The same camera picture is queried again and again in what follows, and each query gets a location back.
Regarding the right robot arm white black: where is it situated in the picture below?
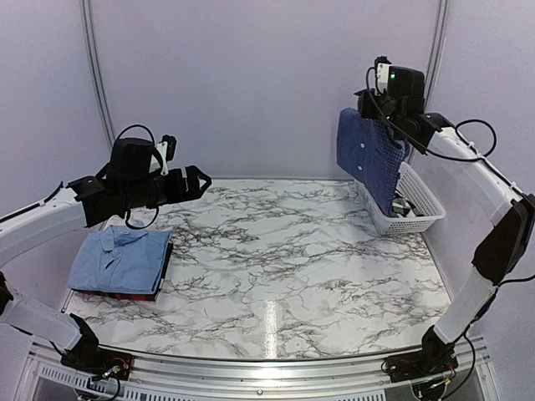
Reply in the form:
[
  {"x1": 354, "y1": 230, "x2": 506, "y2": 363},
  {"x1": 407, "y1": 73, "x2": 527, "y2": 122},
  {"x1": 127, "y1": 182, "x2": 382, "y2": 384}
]
[{"x1": 357, "y1": 60, "x2": 534, "y2": 374}]

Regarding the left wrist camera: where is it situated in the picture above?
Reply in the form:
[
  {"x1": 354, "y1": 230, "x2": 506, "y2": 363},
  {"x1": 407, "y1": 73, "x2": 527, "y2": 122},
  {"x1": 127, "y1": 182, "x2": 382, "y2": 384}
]
[{"x1": 156, "y1": 135, "x2": 176, "y2": 175}]

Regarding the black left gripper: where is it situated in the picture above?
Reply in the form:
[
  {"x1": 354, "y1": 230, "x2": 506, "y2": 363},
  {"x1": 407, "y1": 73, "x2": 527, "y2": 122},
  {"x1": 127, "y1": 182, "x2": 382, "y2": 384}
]
[{"x1": 122, "y1": 165, "x2": 211, "y2": 210}]

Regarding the folded light blue shirt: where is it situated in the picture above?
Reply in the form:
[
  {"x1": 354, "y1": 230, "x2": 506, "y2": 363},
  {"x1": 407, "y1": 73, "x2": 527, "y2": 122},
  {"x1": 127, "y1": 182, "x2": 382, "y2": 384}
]
[{"x1": 68, "y1": 226, "x2": 171, "y2": 295}]

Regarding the right aluminium corner post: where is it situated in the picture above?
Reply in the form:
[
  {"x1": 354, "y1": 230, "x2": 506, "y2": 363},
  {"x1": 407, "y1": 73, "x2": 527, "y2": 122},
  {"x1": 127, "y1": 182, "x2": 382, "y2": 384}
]
[{"x1": 425, "y1": 0, "x2": 451, "y2": 109}]

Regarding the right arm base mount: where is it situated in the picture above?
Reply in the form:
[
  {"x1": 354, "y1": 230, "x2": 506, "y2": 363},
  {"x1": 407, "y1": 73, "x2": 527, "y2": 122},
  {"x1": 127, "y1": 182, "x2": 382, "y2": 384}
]
[{"x1": 381, "y1": 351, "x2": 458, "y2": 383}]

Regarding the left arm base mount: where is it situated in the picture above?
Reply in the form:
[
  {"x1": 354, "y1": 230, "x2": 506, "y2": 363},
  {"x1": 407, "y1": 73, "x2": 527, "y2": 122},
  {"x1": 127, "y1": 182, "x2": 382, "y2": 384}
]
[{"x1": 60, "y1": 348, "x2": 133, "y2": 380}]

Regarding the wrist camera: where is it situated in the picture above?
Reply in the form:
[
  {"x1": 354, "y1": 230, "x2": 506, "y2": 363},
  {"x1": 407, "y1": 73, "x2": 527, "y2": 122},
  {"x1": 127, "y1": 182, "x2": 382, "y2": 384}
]
[
  {"x1": 374, "y1": 56, "x2": 391, "y2": 94},
  {"x1": 156, "y1": 135, "x2": 176, "y2": 175}
]

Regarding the folded red black plaid shirt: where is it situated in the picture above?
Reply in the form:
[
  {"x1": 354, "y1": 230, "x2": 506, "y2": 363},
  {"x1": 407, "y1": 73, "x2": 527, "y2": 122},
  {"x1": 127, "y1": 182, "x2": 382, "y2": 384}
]
[{"x1": 69, "y1": 241, "x2": 173, "y2": 302}]

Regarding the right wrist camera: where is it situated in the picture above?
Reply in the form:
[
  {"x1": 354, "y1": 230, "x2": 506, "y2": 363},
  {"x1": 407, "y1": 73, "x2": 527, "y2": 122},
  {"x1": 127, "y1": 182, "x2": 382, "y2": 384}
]
[{"x1": 374, "y1": 56, "x2": 391, "y2": 94}]

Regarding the blue checkered long sleeve shirt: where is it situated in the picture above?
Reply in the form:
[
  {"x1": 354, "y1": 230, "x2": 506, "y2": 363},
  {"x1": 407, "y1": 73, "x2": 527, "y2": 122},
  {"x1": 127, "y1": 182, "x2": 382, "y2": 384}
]
[{"x1": 336, "y1": 108, "x2": 409, "y2": 216}]

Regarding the white plastic mesh basket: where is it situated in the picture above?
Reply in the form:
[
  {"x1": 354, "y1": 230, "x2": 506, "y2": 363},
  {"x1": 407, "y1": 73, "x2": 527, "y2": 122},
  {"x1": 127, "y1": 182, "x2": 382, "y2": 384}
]
[{"x1": 355, "y1": 162, "x2": 446, "y2": 235}]

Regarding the black white plaid shirt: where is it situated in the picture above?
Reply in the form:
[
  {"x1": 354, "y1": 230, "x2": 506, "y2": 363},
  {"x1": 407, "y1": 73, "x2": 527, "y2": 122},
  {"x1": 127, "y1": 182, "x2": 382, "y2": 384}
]
[{"x1": 391, "y1": 191, "x2": 425, "y2": 218}]

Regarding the aluminium front frame rail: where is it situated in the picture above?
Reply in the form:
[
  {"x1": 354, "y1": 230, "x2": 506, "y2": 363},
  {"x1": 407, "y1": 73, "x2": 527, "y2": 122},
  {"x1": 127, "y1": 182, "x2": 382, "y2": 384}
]
[{"x1": 14, "y1": 338, "x2": 503, "y2": 400}]

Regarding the left aluminium corner post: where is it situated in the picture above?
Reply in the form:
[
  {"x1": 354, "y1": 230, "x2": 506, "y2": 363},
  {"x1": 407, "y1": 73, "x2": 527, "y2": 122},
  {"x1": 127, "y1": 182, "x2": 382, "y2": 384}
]
[{"x1": 79, "y1": 0, "x2": 115, "y2": 149}]

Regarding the aluminium corner post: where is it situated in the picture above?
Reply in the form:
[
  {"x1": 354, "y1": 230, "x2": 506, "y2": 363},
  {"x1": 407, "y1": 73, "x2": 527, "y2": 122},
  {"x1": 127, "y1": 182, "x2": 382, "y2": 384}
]
[
  {"x1": 425, "y1": 0, "x2": 451, "y2": 109},
  {"x1": 79, "y1": 0, "x2": 115, "y2": 149}
]

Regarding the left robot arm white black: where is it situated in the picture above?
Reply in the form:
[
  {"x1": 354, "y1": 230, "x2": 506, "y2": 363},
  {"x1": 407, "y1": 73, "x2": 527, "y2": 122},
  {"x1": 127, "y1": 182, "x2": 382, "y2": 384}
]
[{"x1": 1, "y1": 135, "x2": 211, "y2": 372}]

